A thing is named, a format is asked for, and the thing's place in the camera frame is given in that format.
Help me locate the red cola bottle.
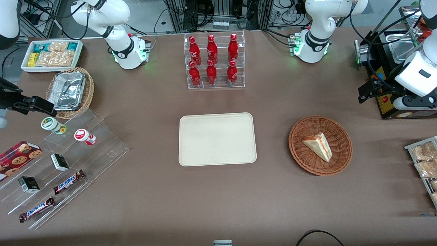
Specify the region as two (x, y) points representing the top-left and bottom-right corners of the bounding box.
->
(227, 60), (238, 86)
(189, 61), (201, 87)
(206, 59), (217, 85)
(189, 36), (202, 66)
(207, 35), (219, 65)
(228, 33), (239, 63)

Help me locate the clear acrylic bottle rack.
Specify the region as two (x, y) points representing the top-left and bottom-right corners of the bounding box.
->
(184, 30), (245, 90)

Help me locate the wicker basket with foil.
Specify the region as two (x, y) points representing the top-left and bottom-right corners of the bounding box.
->
(46, 67), (95, 120)

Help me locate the silver foil tray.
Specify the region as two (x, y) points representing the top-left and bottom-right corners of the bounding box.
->
(48, 71), (86, 111)

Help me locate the aluminium frame rack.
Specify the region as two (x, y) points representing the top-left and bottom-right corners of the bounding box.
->
(164, 0), (273, 33)

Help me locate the small black box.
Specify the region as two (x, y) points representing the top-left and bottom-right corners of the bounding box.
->
(18, 176), (41, 194)
(51, 153), (70, 172)

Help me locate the green lid yogurt bottle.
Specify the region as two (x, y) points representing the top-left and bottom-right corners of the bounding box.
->
(41, 117), (67, 135)

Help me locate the grey wire rack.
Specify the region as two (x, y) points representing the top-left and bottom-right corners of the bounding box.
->
(404, 136), (437, 209)

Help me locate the red lid yogurt bottle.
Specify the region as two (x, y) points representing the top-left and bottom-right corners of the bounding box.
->
(74, 128), (97, 146)

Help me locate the steel warmer pan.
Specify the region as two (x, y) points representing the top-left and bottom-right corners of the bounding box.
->
(387, 32), (420, 64)

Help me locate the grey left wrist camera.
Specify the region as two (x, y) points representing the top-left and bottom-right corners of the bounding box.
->
(393, 97), (437, 110)

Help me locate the clear acrylic step stand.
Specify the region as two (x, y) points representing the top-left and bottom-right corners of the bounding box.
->
(0, 109), (129, 230)

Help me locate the cream plastic tray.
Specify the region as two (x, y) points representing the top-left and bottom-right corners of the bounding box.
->
(179, 112), (257, 167)

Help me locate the large clear cracker bag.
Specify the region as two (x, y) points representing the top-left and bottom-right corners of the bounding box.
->
(35, 51), (75, 67)

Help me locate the black cable loop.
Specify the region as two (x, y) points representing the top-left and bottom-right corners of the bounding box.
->
(295, 229), (345, 246)

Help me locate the black food warmer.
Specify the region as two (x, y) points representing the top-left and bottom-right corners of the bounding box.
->
(355, 6), (437, 120)

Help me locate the small clear cracker bag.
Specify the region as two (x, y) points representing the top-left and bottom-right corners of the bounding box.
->
(47, 41), (69, 53)

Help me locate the red cookie box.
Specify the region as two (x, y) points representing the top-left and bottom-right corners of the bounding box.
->
(0, 140), (43, 182)

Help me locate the white rectangular snack bin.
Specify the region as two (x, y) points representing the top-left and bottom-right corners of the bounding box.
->
(21, 40), (84, 73)

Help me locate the snickers bar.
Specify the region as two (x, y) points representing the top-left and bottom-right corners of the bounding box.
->
(53, 169), (86, 195)
(19, 197), (55, 223)

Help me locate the triangular sandwich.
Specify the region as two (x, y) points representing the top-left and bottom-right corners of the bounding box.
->
(302, 133), (333, 163)

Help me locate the round brown wicker basket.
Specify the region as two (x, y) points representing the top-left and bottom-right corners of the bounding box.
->
(288, 115), (353, 177)

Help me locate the silver metal block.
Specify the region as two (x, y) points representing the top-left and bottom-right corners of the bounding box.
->
(354, 40), (372, 65)

